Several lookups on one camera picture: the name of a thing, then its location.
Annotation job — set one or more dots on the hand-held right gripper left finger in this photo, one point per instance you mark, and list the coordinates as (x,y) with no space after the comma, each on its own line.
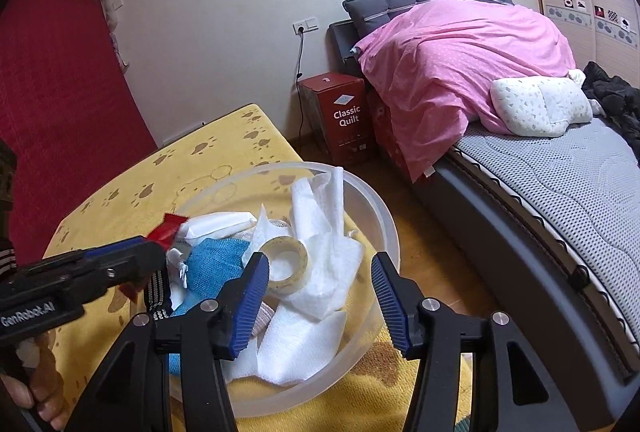
(247,307)

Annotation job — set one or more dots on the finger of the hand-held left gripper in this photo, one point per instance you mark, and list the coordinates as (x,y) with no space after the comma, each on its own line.
(135,267)
(117,249)

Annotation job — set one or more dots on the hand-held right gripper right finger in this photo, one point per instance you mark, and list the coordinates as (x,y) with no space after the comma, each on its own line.
(387,307)

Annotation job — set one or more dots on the black sock with speckled band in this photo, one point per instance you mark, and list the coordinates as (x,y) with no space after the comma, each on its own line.
(159,294)

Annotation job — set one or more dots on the red snack packet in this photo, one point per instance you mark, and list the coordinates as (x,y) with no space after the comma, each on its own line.
(167,229)

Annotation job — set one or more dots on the blue sock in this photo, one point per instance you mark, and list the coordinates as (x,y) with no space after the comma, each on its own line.
(215,267)

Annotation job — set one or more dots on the clear tape roll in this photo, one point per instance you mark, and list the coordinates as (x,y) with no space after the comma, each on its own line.
(287,262)

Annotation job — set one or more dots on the clear plastic bowl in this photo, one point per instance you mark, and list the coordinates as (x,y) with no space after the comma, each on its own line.
(370,222)

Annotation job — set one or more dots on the person's left hand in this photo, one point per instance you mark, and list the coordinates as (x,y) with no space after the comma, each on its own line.
(47,377)

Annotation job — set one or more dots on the beige knitted cloth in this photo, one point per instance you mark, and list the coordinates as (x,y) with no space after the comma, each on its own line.
(262,319)

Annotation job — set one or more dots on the small white cloth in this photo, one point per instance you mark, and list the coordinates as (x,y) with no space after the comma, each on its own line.
(176,264)

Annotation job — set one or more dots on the yellow paw print blanket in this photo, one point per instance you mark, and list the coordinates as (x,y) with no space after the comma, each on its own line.
(200,152)

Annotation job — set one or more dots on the red quilted cloth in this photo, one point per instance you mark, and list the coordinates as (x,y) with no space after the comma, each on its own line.
(65,112)

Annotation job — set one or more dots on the red cardboard box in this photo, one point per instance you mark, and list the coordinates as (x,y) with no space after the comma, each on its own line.
(345,122)

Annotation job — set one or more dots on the grey mattress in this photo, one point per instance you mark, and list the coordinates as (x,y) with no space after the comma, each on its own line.
(575,192)

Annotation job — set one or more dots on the white patterned pillow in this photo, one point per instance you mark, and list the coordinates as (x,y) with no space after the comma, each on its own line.
(540,107)

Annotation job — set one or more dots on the pink dotted duvet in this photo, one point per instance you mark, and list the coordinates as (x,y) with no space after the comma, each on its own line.
(460,62)

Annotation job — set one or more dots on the dark bed headboard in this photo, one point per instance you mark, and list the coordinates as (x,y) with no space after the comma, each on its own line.
(342,47)

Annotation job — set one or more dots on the dark clothes pile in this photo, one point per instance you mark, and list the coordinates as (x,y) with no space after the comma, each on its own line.
(615,92)

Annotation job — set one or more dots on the white wall socket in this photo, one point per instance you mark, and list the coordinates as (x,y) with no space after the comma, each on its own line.
(305,25)

